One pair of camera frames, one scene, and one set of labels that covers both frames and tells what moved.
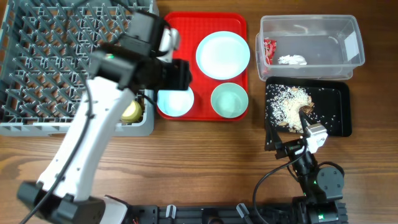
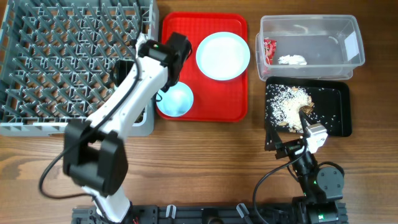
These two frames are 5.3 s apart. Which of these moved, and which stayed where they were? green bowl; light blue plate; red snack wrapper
Moved: green bowl
Stayed: light blue plate; red snack wrapper
